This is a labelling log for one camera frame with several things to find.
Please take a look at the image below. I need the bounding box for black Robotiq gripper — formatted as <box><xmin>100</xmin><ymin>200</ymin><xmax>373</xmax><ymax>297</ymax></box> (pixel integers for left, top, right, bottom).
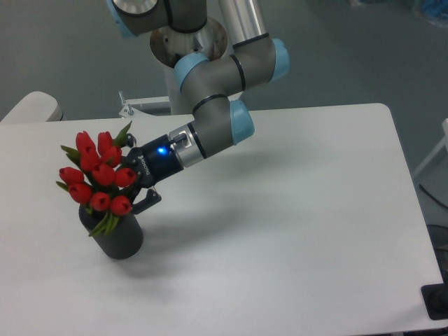
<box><xmin>120</xmin><ymin>133</ymin><xmax>183</xmax><ymax>215</ymax></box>

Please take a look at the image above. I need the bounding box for red tulip bouquet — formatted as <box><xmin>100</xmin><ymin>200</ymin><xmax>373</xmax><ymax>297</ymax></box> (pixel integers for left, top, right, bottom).
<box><xmin>56</xmin><ymin>124</ymin><xmax>137</xmax><ymax>237</ymax></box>

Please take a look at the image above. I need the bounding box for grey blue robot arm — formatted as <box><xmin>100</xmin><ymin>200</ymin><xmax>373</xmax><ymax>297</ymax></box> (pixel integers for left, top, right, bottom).
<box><xmin>108</xmin><ymin>1</ymin><xmax>290</xmax><ymax>214</ymax></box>

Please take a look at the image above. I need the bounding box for dark grey ribbed vase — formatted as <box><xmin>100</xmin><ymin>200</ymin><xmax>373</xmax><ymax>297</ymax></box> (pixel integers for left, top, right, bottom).
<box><xmin>78</xmin><ymin>205</ymin><xmax>144</xmax><ymax>260</ymax></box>

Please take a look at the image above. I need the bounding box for white chair backrest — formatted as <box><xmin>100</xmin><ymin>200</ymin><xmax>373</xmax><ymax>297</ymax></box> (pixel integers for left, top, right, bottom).
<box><xmin>1</xmin><ymin>91</ymin><xmax>64</xmax><ymax>125</ymax></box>

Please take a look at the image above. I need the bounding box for white furniture leg right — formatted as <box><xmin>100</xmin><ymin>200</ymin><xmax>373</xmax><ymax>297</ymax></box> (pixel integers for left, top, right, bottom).
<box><xmin>412</xmin><ymin>119</ymin><xmax>447</xmax><ymax>184</ymax></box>

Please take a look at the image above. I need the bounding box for black device at table corner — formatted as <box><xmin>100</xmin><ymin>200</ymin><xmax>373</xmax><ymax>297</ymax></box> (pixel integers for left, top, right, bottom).
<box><xmin>421</xmin><ymin>283</ymin><xmax>447</xmax><ymax>321</ymax></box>

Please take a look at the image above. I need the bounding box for blue item in clear bag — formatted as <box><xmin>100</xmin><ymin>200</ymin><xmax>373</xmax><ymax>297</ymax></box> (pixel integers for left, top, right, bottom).
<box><xmin>412</xmin><ymin>0</ymin><xmax>447</xmax><ymax>27</ymax></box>

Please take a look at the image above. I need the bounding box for white pedestal base frame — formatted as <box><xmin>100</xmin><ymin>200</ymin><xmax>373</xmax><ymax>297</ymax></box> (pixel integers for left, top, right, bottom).
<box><xmin>118</xmin><ymin>91</ymin><xmax>172</xmax><ymax>118</ymax></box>

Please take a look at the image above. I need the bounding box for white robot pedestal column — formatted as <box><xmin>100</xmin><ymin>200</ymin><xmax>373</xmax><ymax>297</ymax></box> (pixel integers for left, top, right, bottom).
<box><xmin>150</xmin><ymin>17</ymin><xmax>228</xmax><ymax>115</ymax></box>

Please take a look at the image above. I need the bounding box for black cable on floor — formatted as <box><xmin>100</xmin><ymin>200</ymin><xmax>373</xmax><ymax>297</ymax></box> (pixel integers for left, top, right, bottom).
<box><xmin>419</xmin><ymin>184</ymin><xmax>448</xmax><ymax>207</ymax></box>

